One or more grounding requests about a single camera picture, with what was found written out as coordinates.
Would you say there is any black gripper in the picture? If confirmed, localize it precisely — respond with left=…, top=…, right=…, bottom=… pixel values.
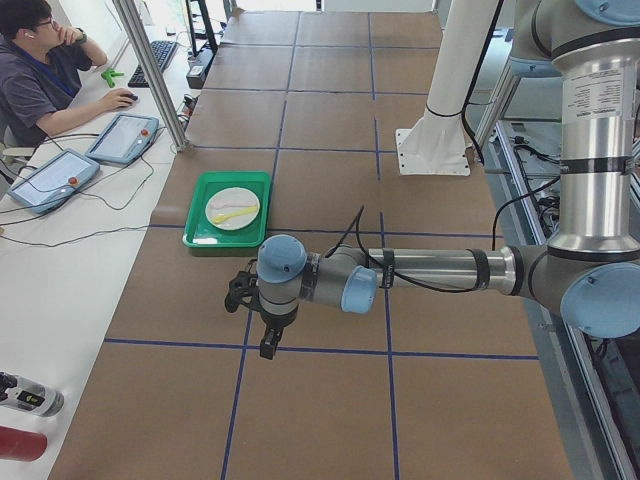
left=259, top=310, right=295, bottom=360

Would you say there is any white round plate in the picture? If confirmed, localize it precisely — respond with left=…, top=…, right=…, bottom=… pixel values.
left=205, top=187, right=261, bottom=231

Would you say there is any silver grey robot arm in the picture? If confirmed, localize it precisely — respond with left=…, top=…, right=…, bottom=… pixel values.
left=253, top=1, right=639, bottom=359

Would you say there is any green plastic tray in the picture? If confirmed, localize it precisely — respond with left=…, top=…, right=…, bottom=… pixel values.
left=183, top=171, right=271, bottom=253

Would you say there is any yellow plastic spoon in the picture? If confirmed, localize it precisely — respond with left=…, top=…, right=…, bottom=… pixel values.
left=212, top=205, right=259, bottom=225

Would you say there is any pink plastic spoon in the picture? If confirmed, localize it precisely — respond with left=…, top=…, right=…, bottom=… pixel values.
left=208, top=202, right=259, bottom=210

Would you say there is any far blue teach pendant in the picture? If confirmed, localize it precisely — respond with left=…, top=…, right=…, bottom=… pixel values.
left=85, top=113, right=159, bottom=166

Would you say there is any blue teach pendant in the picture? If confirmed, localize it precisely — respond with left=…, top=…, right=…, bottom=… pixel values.
left=85, top=113, right=159, bottom=166
left=8, top=149, right=100, bottom=214

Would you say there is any clear plastic bottle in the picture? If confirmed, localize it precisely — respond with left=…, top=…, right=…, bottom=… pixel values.
left=1, top=372, right=64, bottom=417

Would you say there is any red cylindrical bottle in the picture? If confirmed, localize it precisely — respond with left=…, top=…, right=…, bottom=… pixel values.
left=1, top=426, right=48, bottom=462

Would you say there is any near blue teach pendant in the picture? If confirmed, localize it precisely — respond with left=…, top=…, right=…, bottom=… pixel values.
left=8, top=149, right=100, bottom=214

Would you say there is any black power strip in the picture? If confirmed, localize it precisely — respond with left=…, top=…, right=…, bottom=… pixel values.
left=186, top=45, right=214, bottom=90

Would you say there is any black keyboard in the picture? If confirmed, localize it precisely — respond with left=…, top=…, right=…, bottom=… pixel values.
left=127, top=39, right=180, bottom=89

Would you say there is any green plastic toy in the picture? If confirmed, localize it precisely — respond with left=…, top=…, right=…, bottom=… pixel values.
left=101, top=68, right=124, bottom=88

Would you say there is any seated person in grey shirt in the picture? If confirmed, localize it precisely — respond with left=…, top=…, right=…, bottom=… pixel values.
left=1, top=1, right=133, bottom=147

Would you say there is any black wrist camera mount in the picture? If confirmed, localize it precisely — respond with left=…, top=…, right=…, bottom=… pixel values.
left=224, top=270, right=261, bottom=313

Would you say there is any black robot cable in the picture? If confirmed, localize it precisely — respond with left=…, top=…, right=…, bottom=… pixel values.
left=325, top=203, right=506, bottom=294

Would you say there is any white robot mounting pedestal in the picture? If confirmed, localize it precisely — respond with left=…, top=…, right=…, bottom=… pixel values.
left=396, top=0, right=502, bottom=176

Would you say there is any aluminium table edge rail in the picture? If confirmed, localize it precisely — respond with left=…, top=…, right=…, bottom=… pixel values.
left=484, top=119, right=639, bottom=479

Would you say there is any aluminium frame post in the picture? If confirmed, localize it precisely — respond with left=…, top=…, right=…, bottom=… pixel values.
left=113, top=0, right=189, bottom=152

